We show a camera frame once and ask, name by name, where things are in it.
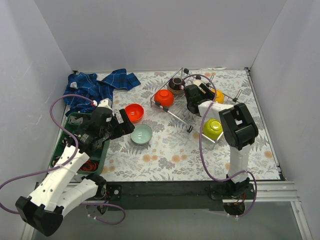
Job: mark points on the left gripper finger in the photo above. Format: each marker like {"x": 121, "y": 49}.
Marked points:
{"x": 126, "y": 127}
{"x": 118, "y": 132}

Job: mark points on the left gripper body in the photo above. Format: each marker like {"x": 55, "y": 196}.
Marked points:
{"x": 117, "y": 125}

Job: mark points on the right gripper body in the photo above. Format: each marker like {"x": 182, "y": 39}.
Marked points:
{"x": 191, "y": 91}

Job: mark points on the white patterned bowl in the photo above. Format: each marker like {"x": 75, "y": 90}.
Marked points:
{"x": 197, "y": 82}

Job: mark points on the pale green celadon bowl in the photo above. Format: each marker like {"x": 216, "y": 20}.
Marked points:
{"x": 142, "y": 134}

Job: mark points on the red-orange bowl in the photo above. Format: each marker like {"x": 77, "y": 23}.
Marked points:
{"x": 164, "y": 97}
{"x": 135, "y": 112}

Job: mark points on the yellow-orange bowl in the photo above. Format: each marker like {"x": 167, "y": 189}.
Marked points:
{"x": 219, "y": 96}

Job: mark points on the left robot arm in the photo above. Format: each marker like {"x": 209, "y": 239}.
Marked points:
{"x": 45, "y": 208}

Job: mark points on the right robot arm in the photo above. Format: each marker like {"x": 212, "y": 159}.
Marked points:
{"x": 239, "y": 130}

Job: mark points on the black bowl with gold rim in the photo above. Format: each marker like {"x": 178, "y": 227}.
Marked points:
{"x": 175, "y": 86}

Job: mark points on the lime green bowl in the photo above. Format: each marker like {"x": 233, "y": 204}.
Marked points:
{"x": 212, "y": 129}

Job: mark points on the green compartment tray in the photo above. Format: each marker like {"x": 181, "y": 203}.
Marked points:
{"x": 96, "y": 161}

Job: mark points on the blue plaid cloth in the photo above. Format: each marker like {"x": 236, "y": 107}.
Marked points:
{"x": 88, "y": 85}

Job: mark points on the metal wire dish rack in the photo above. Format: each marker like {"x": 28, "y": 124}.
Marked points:
{"x": 178, "y": 110}

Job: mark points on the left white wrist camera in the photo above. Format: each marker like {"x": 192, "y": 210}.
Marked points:
{"x": 103, "y": 104}

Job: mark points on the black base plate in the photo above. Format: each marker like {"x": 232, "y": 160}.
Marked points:
{"x": 175, "y": 195}

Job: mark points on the aluminium frame rail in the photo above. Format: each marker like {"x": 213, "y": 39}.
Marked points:
{"x": 263, "y": 191}

